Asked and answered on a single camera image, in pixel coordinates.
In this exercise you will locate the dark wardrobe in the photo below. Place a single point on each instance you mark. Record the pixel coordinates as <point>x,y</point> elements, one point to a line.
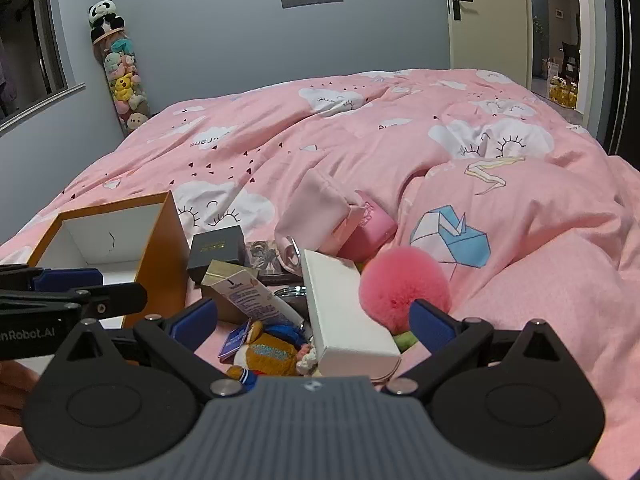
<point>625,60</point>

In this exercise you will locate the panda plush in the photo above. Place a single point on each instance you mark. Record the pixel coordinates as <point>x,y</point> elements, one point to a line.
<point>105,15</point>

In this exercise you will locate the window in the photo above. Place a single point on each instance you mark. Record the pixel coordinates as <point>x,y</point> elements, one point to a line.
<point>30,35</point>

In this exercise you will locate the pink cloth bag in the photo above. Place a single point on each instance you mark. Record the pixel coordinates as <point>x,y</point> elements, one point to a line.
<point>315,205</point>

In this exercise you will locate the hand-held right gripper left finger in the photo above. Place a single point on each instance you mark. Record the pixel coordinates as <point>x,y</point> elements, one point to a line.
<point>192,324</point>

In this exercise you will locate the clear tube of plush toys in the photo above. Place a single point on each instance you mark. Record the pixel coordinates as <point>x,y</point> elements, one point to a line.
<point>127,90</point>

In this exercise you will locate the group of yellow bottles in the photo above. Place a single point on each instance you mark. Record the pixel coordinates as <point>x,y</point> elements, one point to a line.
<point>564,91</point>

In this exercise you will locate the plain pink bed sheet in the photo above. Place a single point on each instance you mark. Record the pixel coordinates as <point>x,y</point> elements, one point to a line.
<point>550,320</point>

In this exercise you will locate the brown fox plush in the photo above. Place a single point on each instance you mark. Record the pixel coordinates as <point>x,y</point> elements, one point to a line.
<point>272,355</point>

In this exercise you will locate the white printed carton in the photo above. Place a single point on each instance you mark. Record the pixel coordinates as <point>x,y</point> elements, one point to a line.
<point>260,297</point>

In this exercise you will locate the pink origami print pillow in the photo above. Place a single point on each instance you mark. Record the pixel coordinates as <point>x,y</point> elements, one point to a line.
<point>525,210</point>

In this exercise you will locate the small green crochet toy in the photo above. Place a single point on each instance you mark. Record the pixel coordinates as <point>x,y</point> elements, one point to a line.
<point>405,341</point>

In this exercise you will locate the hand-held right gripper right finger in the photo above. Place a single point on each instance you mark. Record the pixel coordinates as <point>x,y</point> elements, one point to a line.
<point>431,325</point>

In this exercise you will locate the orange cardboard box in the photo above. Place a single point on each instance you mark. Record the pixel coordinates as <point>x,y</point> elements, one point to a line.
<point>162,255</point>

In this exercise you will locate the round glass compact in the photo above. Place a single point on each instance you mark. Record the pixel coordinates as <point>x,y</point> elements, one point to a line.
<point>293,293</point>

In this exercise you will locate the pink zip pouch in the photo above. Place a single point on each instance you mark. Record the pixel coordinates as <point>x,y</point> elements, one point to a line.
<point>370,237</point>

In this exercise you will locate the dark grey gift box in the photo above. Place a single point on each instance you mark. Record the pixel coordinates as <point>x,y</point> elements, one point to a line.
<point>217,251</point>

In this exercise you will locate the pink fluffy pom-pom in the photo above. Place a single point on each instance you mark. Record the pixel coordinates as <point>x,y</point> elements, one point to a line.
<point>400,285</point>

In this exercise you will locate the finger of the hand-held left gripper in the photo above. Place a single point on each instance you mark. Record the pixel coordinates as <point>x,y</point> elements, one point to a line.
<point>70,280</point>
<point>117,296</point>

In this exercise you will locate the cream door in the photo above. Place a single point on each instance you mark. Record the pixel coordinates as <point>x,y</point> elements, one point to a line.
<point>490,35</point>

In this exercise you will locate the gold gift box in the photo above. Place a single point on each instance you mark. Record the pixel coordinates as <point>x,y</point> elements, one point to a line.
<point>222,305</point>

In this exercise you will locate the pink cloud print duvet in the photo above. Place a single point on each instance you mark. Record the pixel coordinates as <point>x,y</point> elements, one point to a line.
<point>350,125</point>

